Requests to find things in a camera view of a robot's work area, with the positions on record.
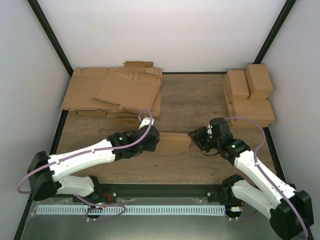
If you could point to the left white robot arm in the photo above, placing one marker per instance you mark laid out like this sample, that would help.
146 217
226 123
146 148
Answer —
54 174

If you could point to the light blue slotted cable duct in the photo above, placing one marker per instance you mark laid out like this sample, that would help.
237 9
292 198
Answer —
134 210

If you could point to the folded cardboard box back left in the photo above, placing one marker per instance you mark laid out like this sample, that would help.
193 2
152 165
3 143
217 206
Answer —
235 85

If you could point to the stack of flat cardboard sheets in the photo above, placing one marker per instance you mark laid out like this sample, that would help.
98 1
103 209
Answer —
120 92

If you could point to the left black frame post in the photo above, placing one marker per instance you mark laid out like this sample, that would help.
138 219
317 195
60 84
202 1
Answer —
42 19

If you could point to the right black frame post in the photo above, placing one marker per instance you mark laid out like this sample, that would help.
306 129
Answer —
280 20

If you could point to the black frame post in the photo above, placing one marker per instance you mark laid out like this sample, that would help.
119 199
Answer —
280 20
42 19

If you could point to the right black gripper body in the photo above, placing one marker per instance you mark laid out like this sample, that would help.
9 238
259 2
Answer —
205 142

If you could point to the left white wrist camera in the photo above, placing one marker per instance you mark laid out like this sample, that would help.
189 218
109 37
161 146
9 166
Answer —
145 122

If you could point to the black aluminium front rail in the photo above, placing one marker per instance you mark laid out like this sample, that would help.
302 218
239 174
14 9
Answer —
160 191

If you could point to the brown cardboard box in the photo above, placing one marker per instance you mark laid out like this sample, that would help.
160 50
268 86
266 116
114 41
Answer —
173 142

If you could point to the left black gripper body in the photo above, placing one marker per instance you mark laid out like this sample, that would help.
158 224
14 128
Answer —
151 147

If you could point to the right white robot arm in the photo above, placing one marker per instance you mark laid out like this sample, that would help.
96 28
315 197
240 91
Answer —
290 212

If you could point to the folded cardboard box front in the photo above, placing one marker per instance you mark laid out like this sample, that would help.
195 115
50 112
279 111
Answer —
258 110

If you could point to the folded cardboard box back right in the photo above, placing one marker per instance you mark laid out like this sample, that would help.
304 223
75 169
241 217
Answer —
258 81

